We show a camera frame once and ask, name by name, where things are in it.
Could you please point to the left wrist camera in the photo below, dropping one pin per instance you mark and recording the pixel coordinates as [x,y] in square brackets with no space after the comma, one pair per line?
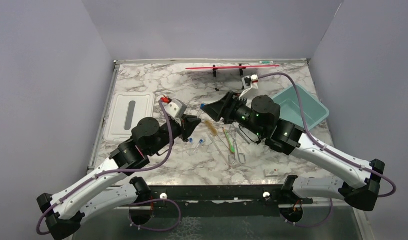
[176,109]

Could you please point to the glass stirring rod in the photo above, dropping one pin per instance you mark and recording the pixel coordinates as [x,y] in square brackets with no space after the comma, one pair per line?
[218,149]

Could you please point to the brown bottle brush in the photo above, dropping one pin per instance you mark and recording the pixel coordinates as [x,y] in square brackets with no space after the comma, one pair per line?
[211,128]

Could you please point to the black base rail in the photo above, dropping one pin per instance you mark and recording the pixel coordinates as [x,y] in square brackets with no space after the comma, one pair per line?
[207,201]

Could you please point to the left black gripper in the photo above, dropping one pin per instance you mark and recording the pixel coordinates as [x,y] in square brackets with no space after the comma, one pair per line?
[188,123]

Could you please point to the metal scissors forceps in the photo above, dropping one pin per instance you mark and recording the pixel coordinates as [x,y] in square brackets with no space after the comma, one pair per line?
[236,156]

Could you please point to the black wire stand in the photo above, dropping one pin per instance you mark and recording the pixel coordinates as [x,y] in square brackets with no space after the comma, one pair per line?
[228,79]

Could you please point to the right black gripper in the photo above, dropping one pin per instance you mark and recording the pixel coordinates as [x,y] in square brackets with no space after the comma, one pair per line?
[224,108]

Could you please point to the red rod on stand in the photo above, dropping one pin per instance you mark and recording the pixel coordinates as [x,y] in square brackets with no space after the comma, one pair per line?
[232,67]

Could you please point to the teal plastic bin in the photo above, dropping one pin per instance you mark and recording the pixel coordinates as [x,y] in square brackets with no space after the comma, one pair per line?
[290,109]

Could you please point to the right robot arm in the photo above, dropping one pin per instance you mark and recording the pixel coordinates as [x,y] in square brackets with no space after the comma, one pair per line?
[355,181]

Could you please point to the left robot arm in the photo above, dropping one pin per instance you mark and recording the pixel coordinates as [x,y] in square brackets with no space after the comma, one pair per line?
[65,212]

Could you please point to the small white label box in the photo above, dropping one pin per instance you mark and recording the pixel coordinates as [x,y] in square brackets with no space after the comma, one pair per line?
[270,173]

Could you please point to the green handled tool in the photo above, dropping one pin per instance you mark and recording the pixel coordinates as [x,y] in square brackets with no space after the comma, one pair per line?
[229,140]

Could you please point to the white plastic lid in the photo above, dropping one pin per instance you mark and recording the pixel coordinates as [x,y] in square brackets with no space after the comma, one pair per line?
[126,110]

